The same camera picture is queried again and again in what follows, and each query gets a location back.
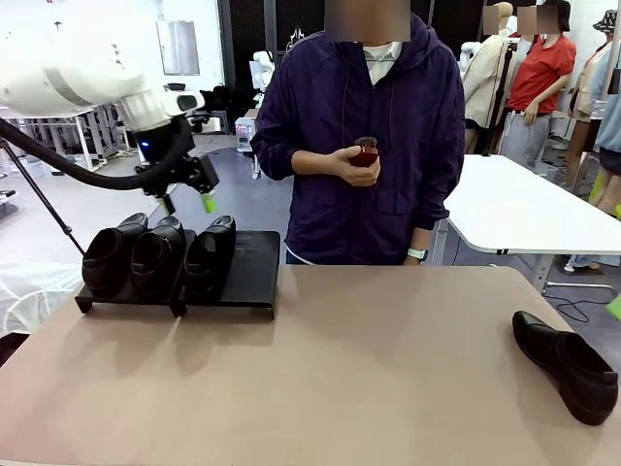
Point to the mannequin in red shirt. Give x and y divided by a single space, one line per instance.
538 73

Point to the person's left hand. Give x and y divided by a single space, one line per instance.
415 263

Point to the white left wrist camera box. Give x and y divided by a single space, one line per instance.
186 103

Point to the person's right hand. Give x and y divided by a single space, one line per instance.
361 174

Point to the person in purple jacket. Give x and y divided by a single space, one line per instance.
330 218

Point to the black backpack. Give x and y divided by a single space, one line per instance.
219 97

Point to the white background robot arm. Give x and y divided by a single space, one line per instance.
262 73

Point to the white wristwatch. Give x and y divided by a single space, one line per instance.
418 254

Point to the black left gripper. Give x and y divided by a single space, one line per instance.
194 175

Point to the person's left forearm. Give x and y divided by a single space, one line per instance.
421 238

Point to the black leather shoe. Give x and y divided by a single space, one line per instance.
155 267
208 267
104 267
577 378

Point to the lit computer case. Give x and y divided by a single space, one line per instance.
245 136

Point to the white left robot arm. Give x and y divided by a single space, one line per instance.
73 73

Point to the grey wall panel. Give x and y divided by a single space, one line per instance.
178 48

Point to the white table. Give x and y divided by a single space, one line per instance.
509 209

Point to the person's right forearm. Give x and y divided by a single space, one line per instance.
313 162

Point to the white cover cloth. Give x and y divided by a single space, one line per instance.
29 301

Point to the mannequin in beige coat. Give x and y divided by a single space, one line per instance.
490 82

